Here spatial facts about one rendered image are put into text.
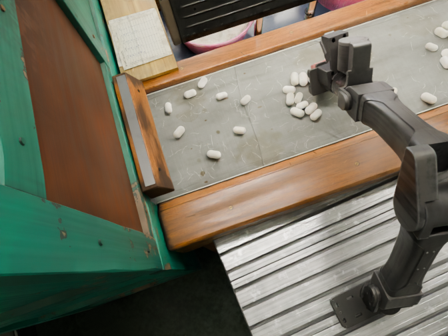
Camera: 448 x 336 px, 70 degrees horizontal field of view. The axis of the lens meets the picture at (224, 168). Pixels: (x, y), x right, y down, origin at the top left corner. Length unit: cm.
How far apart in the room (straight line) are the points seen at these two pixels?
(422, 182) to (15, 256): 46
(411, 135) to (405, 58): 50
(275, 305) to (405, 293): 29
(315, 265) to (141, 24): 79
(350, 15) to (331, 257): 65
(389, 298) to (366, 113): 35
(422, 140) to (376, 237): 41
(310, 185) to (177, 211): 32
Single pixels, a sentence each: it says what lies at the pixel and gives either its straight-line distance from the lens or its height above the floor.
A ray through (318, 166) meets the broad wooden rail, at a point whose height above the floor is 76.
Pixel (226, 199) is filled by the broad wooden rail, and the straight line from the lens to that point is 75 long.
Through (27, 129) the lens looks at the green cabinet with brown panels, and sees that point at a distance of 36.
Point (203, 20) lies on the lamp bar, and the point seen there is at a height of 107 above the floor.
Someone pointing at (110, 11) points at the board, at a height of 78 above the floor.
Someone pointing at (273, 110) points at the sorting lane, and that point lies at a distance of 85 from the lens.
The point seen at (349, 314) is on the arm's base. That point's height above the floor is 68.
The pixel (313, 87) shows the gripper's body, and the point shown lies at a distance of 82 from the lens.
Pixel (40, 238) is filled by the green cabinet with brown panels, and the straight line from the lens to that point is 31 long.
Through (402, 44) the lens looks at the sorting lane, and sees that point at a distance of 105.
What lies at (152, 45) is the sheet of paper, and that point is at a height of 78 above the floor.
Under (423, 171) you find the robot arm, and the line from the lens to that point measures 50.
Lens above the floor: 149
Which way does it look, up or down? 72 degrees down
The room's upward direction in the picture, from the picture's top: 11 degrees counter-clockwise
